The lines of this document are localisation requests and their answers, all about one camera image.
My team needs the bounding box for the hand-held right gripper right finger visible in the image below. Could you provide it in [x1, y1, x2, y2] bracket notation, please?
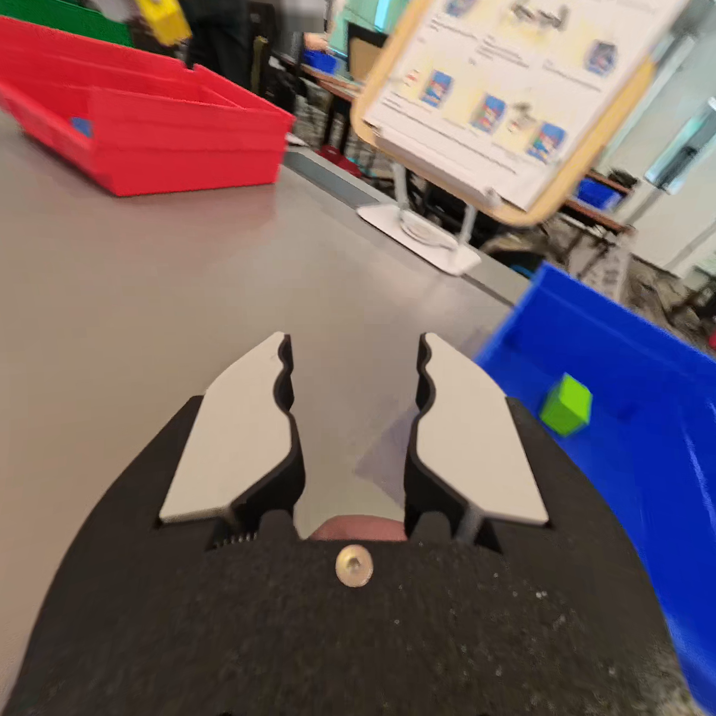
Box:
[405, 333, 551, 536]

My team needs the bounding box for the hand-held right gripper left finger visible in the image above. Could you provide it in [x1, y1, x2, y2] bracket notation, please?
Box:
[159, 333, 305, 536]

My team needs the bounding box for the green wooden block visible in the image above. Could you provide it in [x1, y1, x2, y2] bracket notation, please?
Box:
[541, 374, 594, 437]

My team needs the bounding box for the red plastic bin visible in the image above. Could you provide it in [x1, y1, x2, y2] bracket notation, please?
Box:
[0, 17, 295, 198]

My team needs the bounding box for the grey desk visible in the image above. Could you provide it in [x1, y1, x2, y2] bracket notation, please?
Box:
[0, 107, 538, 694]

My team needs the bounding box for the white board stand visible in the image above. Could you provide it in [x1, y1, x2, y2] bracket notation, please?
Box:
[358, 163, 484, 277]

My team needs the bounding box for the instruction sheet board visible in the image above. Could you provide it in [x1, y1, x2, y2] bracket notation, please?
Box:
[352, 0, 689, 228]

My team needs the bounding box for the green plastic bin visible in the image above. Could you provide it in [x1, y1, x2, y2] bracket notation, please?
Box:
[0, 0, 135, 48]

